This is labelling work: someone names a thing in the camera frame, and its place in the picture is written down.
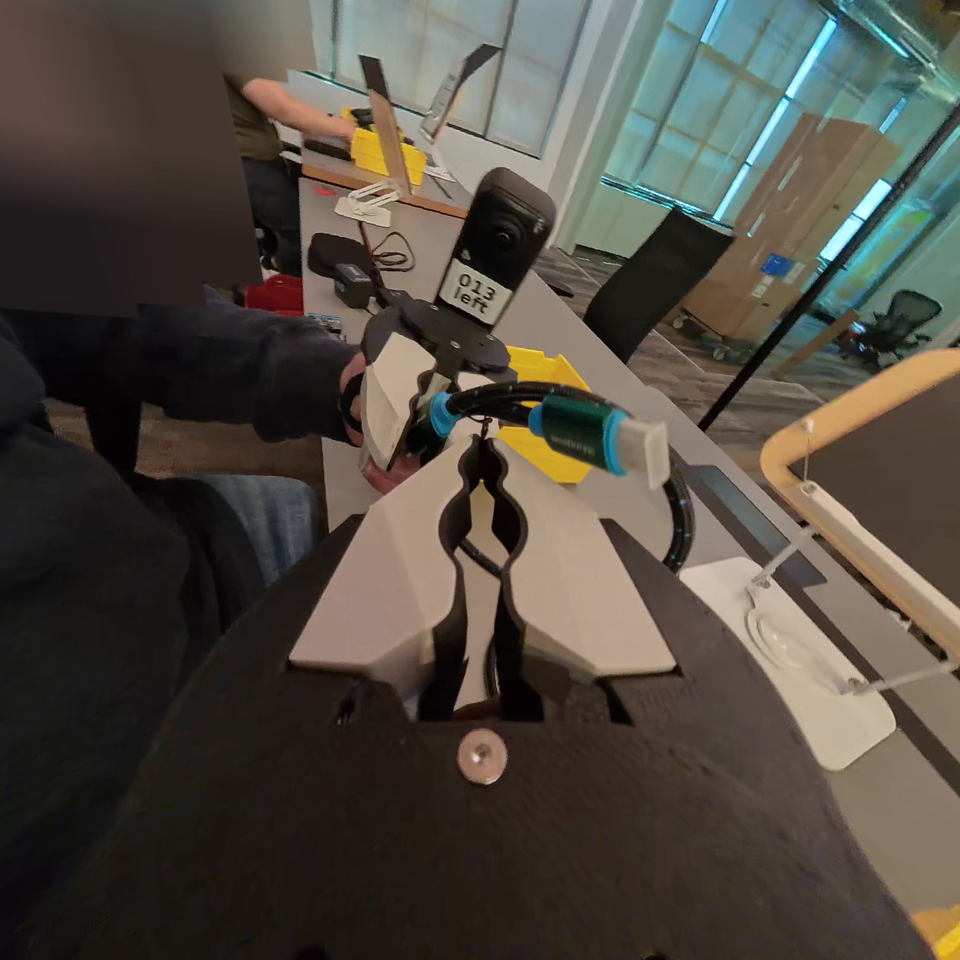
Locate person's left forearm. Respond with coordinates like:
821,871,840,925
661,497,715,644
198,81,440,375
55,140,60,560
135,303,365,447

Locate blue-flecked HDMI cable green plugs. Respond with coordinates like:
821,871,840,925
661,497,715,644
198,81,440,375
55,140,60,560
408,378,695,579

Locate yellow plastic bin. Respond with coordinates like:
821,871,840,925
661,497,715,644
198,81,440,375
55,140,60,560
911,903,960,960
341,108,429,189
498,345,594,483

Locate thin black pole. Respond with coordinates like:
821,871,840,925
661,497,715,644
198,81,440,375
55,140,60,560
697,105,960,432

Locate person's dark sweater torso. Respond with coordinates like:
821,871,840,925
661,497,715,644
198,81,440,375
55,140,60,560
0,311,324,960

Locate person's jeans leg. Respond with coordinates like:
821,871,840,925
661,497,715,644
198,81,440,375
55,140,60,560
202,476,320,586

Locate person's left hand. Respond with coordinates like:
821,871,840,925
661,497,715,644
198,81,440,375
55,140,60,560
339,351,423,495

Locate black mesh chair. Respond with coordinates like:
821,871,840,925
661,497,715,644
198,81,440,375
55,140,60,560
840,288,945,369

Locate small tilted board stand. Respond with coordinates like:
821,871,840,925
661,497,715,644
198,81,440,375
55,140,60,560
333,54,414,226

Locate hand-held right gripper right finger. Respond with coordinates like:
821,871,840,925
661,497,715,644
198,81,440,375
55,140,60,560
480,438,678,721

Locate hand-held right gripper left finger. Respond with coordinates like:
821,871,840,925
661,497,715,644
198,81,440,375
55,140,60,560
288,435,481,721

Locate black pouch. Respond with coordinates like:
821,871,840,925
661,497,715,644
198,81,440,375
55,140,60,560
307,232,370,280

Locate dark chair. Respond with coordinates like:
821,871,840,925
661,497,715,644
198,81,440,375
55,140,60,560
583,206,736,365

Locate black power adapter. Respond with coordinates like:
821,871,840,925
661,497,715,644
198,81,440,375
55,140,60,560
333,262,378,310

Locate cardboard box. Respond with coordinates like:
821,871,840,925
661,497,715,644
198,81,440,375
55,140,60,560
678,112,905,354

